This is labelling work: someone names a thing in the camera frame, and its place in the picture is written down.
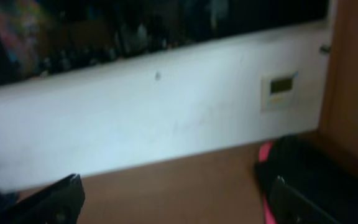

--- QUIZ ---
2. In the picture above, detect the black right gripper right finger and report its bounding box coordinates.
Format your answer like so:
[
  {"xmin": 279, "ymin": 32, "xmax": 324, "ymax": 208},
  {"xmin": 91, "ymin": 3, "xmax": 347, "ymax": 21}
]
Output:
[{"xmin": 269, "ymin": 176, "xmax": 340, "ymax": 224}]

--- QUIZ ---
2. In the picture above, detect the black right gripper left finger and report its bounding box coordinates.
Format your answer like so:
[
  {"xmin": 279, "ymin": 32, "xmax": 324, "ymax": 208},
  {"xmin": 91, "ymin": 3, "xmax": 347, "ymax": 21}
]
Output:
[{"xmin": 0, "ymin": 174, "xmax": 85, "ymax": 224}]

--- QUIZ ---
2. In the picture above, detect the brown wooden cabinet side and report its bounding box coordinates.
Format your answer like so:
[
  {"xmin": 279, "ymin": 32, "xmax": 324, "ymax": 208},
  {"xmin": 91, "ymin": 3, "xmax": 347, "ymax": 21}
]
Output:
[{"xmin": 318, "ymin": 0, "xmax": 358, "ymax": 176}]

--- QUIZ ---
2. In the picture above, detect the white wall control panel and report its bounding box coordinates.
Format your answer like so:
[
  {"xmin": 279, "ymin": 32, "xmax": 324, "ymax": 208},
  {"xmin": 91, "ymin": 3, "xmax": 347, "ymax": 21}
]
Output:
[{"xmin": 260, "ymin": 71, "xmax": 299, "ymax": 112}]

